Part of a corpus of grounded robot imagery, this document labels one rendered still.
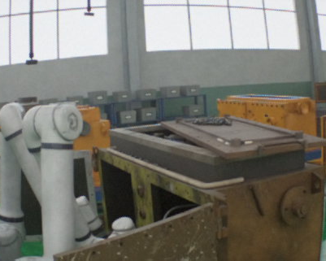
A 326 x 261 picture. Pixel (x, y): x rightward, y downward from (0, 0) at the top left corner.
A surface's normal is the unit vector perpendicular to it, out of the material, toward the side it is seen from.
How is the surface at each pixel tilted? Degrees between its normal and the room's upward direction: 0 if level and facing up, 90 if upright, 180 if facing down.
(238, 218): 90
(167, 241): 90
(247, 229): 90
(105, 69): 90
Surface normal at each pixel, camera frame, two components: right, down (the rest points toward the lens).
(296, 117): 0.44, 0.07
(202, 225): 0.74, 0.03
